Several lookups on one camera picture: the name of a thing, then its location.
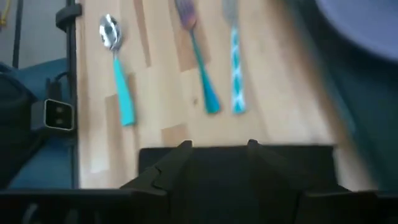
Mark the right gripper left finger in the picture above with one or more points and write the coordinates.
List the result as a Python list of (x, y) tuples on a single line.
[(174, 168)]

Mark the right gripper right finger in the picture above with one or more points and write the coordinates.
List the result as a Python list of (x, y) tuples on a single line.
[(273, 177)]

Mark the black cloth napkin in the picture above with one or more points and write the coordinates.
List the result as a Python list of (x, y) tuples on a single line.
[(217, 174)]

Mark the lilac round plate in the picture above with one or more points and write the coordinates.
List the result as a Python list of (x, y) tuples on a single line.
[(367, 25)]

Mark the dark green tray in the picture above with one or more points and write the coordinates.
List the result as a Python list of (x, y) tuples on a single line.
[(373, 124)]

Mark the small black camera box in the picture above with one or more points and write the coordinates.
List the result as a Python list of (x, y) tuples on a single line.
[(57, 115)]

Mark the black aluminium table frame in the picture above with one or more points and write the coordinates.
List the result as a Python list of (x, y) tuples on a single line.
[(72, 77)]

